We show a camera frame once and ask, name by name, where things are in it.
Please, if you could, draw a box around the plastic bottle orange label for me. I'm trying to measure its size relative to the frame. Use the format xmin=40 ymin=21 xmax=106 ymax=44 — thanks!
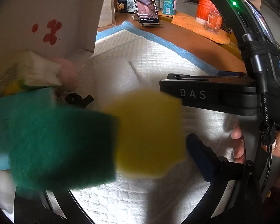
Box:
xmin=195 ymin=0 xmax=224 ymax=35

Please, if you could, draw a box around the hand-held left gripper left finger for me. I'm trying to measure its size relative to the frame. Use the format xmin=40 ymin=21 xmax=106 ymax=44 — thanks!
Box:
xmin=14 ymin=186 xmax=94 ymax=224

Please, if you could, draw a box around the clear phone stand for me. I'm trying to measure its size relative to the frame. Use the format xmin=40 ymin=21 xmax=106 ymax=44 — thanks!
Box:
xmin=133 ymin=12 xmax=165 ymax=28

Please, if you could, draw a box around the pink plush toy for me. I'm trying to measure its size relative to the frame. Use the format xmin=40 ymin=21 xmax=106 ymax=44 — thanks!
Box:
xmin=52 ymin=57 xmax=78 ymax=88

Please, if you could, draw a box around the green scouring sponge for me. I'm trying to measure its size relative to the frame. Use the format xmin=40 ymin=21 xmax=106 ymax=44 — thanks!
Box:
xmin=0 ymin=89 xmax=120 ymax=190

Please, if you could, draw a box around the white foam block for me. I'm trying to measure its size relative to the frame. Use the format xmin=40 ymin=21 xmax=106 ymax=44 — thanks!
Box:
xmin=83 ymin=55 xmax=143 ymax=99

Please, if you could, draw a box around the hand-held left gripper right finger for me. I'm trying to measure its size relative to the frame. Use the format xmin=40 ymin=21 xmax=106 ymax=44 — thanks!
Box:
xmin=182 ymin=133 xmax=263 ymax=224

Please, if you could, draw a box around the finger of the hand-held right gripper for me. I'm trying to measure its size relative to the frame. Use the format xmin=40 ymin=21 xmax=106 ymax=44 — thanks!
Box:
xmin=167 ymin=71 xmax=250 ymax=80

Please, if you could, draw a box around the black braided cable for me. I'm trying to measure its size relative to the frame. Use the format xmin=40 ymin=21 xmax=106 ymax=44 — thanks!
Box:
xmin=242 ymin=34 xmax=277 ymax=192

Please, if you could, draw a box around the tissue pack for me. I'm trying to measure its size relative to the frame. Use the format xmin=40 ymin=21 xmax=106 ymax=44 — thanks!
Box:
xmin=0 ymin=50 xmax=62 ymax=97

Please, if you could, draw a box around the cookie print box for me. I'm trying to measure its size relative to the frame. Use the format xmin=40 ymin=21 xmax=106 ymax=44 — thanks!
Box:
xmin=116 ymin=0 xmax=138 ymax=13

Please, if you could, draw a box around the black smartphone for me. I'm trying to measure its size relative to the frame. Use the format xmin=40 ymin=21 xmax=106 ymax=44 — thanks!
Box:
xmin=131 ymin=0 xmax=159 ymax=25

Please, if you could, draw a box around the white cardboard box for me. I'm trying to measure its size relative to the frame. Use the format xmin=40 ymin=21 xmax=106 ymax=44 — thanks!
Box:
xmin=0 ymin=0 xmax=109 ymax=75

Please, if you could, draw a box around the white absorbent pad blue border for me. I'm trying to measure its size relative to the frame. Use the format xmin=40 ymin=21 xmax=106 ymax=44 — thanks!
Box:
xmin=68 ymin=21 xmax=248 ymax=224

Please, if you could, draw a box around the clear plastic container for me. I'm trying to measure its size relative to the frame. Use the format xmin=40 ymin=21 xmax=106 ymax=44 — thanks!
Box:
xmin=98 ymin=0 xmax=119 ymax=27

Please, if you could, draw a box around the dark blue hair scrunchie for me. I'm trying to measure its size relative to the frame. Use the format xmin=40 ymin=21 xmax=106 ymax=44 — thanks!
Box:
xmin=65 ymin=93 xmax=94 ymax=108

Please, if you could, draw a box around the yellow sponge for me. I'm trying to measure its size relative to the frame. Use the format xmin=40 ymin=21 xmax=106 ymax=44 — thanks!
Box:
xmin=102 ymin=90 xmax=186 ymax=180

